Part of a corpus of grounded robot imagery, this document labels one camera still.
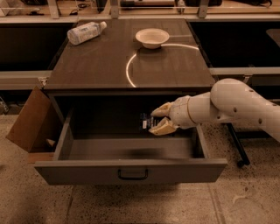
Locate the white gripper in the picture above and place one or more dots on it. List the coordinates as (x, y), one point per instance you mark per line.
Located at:
(179, 112)

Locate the dark rxbar blueberry wrapper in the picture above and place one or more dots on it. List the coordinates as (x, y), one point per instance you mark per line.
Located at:
(146, 122)

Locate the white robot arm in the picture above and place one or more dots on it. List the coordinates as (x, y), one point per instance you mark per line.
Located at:
(229, 99)

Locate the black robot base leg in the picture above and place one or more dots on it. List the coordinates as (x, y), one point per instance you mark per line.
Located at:
(244, 158)

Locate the open grey top drawer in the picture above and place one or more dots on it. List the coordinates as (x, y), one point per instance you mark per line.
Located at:
(88, 153)

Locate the white bowl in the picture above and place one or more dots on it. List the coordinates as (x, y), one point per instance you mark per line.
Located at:
(152, 38)

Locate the clear plastic water bottle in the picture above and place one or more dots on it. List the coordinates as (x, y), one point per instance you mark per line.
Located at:
(85, 32)

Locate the brown cardboard box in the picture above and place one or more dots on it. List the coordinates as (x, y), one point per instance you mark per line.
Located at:
(38, 127)

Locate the black drawer handle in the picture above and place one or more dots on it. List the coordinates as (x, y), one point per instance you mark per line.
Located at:
(132, 175)

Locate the grey horizontal rail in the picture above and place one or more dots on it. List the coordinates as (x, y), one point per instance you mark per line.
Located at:
(23, 80)

